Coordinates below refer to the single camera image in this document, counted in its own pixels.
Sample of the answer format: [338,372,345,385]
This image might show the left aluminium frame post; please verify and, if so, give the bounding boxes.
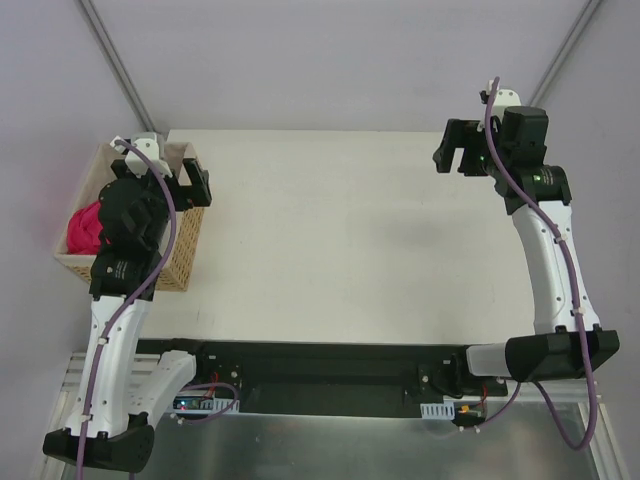
[75,0,159,132]

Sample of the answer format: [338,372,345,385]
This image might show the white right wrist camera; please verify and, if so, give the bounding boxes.
[477,85,522,132]

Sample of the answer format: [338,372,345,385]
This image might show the left white cable duct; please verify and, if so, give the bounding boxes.
[203,398,240,414]

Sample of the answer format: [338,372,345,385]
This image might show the right white cable duct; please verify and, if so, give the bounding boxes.
[420,401,456,421]

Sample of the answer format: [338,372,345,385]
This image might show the right aluminium frame post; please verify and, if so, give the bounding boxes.
[527,0,606,107]

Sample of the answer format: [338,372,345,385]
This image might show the aluminium frame post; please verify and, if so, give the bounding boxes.
[527,0,606,107]
[75,0,159,132]

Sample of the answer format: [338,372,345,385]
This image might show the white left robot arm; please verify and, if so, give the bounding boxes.
[43,158,212,474]

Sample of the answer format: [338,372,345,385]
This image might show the white cable duct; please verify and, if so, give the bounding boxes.
[203,398,240,414]
[420,401,456,421]

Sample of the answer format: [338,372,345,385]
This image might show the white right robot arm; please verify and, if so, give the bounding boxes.
[433,106,620,395]

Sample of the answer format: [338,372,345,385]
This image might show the pink t shirt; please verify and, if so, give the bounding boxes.
[66,201,103,255]

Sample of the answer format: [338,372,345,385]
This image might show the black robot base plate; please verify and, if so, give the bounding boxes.
[136,338,507,418]

